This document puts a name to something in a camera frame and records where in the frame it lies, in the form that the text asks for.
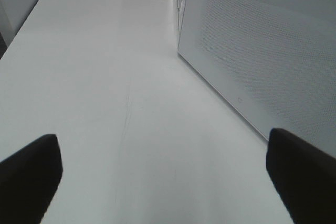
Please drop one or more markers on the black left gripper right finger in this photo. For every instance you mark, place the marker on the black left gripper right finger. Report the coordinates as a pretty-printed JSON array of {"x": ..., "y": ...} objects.
[{"x": 303, "y": 176}]

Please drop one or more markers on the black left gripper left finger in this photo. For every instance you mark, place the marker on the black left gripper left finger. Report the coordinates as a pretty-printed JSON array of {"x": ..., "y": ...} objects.
[{"x": 29, "y": 180}]

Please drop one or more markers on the white microwave door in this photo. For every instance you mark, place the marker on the white microwave door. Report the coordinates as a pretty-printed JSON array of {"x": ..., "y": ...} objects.
[{"x": 262, "y": 51}]

